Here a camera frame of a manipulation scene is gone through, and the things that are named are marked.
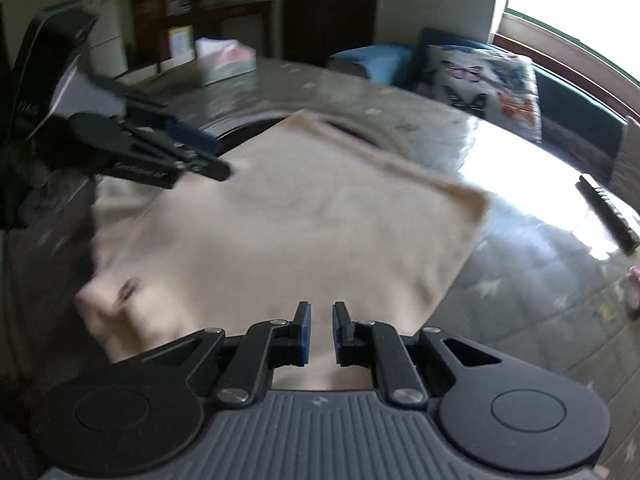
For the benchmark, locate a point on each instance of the dark wooden cabinet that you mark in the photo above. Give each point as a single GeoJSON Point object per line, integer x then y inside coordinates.
{"type": "Point", "coordinates": [150, 10]}

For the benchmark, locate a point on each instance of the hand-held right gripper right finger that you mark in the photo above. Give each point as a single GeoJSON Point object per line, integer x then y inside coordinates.
{"type": "Point", "coordinates": [340, 334]}

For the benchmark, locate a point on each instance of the round dark table insert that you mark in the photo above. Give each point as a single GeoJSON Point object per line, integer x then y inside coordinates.
{"type": "Point", "coordinates": [250, 127]}

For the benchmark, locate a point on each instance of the blue sofa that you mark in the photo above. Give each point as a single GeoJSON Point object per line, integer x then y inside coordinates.
{"type": "Point", "coordinates": [375, 57]}

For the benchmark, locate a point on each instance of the butterfly print pillow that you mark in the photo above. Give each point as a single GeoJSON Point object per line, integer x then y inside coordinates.
{"type": "Point", "coordinates": [480, 85]}

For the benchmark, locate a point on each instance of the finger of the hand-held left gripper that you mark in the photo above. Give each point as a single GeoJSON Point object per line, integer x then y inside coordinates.
{"type": "Point", "coordinates": [210, 170]}
{"type": "Point", "coordinates": [192, 137]}

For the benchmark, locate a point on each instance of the cream knit garment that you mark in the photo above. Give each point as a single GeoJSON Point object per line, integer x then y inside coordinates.
{"type": "Point", "coordinates": [300, 235]}

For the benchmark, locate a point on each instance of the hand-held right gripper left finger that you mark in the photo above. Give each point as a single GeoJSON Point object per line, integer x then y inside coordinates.
{"type": "Point", "coordinates": [305, 334]}

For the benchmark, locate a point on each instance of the dark wooden door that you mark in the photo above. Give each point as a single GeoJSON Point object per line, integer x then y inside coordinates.
{"type": "Point", "coordinates": [325, 15]}

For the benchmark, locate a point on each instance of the black remote control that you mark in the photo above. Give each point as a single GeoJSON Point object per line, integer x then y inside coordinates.
{"type": "Point", "coordinates": [607, 210]}

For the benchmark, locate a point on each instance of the tissue box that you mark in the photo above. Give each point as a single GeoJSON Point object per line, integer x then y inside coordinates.
{"type": "Point", "coordinates": [225, 62]}

